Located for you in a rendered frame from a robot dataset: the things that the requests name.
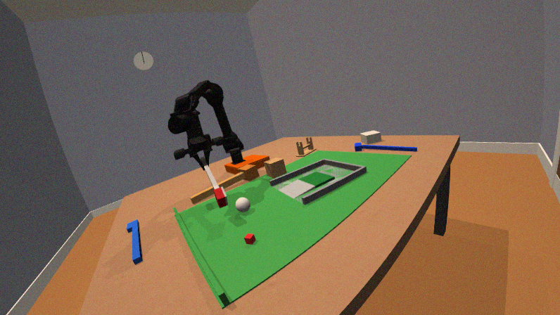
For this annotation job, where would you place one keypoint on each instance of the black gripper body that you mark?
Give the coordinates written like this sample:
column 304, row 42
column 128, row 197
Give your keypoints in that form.
column 178, row 154

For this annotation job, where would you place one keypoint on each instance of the green putting mat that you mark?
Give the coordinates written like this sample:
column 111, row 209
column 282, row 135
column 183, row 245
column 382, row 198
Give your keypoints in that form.
column 283, row 227

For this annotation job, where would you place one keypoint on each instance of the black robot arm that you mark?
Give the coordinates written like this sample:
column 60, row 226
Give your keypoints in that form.
column 185, row 118

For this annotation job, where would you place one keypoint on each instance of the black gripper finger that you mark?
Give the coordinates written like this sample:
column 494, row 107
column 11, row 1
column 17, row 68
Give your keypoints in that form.
column 198, row 160
column 207, row 155

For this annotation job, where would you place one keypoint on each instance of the white ball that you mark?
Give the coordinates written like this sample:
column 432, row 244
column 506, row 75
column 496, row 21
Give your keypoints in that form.
column 242, row 204

